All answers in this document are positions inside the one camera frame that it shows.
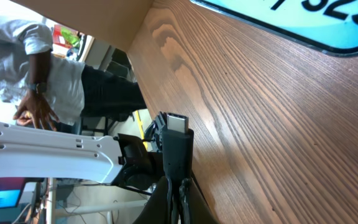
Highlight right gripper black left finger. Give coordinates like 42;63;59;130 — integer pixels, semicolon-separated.
133;177;172;224

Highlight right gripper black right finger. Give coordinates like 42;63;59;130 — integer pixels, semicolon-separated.
178;170;219;224

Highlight black USB-C charger cable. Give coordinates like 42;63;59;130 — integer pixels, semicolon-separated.
161;112;195;224

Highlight Galaxy S25 smartphone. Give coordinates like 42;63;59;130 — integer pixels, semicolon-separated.
192;0;358;57

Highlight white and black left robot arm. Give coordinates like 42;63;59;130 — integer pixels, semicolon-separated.
0;122;164;190

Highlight computer monitor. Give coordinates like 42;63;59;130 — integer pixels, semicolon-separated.
0;177;25;208

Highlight person in white shirt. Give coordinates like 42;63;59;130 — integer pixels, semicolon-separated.
0;13;147;129

